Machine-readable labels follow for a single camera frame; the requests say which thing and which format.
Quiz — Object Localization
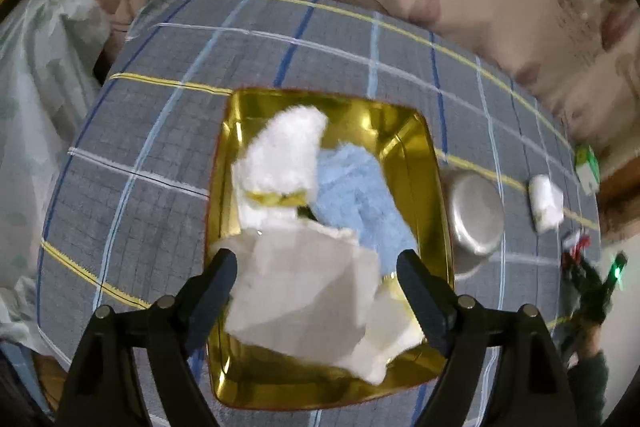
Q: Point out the pale green patterned cloth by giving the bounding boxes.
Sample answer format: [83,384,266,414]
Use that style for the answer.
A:
[0,0,113,358]

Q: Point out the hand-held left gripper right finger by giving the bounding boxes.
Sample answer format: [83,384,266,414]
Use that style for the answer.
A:
[396,249,582,427]

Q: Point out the red and white cloth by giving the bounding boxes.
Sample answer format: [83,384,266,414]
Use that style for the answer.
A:
[561,231,592,269]

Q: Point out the light blue towel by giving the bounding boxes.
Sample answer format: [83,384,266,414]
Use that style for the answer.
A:
[311,144,420,279]

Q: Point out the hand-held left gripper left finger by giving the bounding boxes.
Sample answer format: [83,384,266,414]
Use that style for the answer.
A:
[55,248,239,427]

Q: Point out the grey plaid blanket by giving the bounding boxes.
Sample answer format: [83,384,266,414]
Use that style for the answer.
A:
[36,0,603,427]

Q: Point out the brown wooden furniture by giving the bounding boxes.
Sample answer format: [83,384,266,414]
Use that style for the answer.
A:
[597,159,640,250]

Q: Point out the small white and yellow sponge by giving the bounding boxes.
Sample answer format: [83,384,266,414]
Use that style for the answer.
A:
[529,175,566,234]

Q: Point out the green and white box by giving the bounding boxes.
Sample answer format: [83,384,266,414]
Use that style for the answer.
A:
[574,144,601,196]

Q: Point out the person's right forearm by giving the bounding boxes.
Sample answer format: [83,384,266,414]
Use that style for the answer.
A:
[564,324,610,427]

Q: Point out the gold tray with red-brown sides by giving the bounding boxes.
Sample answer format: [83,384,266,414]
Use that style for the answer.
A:
[204,88,456,411]

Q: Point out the white fluffy towel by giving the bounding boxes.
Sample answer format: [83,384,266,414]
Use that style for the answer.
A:
[231,105,329,233]

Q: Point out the stainless steel bowl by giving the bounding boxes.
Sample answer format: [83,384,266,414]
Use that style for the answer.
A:
[444,172,506,279]

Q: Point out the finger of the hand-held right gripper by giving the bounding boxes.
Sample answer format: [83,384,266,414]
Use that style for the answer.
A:
[561,252,591,295]

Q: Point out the white foam block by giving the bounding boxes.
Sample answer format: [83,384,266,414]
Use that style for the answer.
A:
[209,221,383,370]

